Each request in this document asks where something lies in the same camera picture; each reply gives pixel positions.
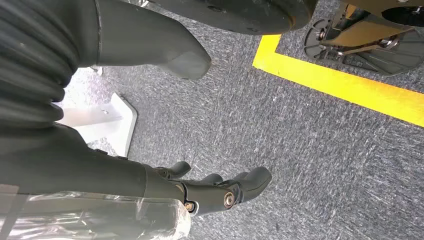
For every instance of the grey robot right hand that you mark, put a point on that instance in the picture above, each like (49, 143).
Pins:
(82, 172)

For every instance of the clear plastic film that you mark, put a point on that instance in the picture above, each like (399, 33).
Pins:
(99, 218)

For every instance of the white metal desk foot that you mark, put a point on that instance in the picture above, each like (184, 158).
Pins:
(112, 129)

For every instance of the dark robot body shell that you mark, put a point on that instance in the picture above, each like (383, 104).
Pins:
(232, 15)

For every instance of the yellow floor tape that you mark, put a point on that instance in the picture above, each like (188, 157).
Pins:
(348, 86)

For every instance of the metal stand with dark plates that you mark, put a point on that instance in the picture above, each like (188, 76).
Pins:
(371, 39)

